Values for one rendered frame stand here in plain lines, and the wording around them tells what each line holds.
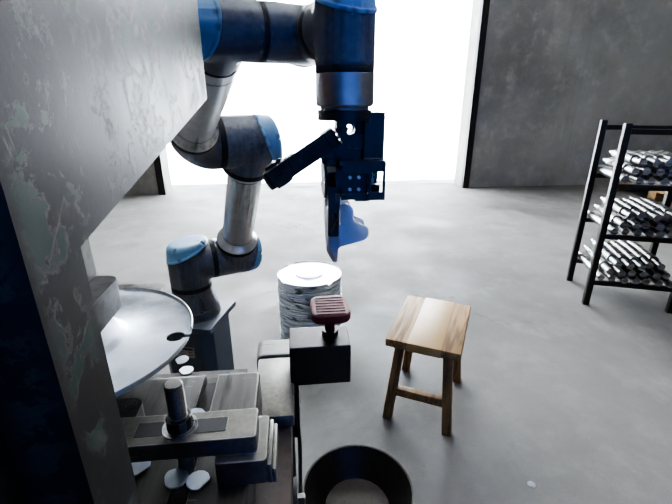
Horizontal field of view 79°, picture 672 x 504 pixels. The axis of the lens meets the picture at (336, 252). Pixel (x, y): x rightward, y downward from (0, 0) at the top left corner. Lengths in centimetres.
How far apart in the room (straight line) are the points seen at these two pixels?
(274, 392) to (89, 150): 52
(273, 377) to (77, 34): 57
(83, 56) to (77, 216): 7
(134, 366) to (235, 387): 13
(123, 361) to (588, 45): 588
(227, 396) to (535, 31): 545
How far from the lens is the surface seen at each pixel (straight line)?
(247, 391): 57
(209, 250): 122
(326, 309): 63
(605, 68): 620
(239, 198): 105
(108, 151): 22
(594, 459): 165
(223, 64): 61
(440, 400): 147
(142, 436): 47
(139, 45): 29
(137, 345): 56
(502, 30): 553
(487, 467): 149
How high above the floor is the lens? 106
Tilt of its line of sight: 21 degrees down
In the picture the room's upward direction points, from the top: straight up
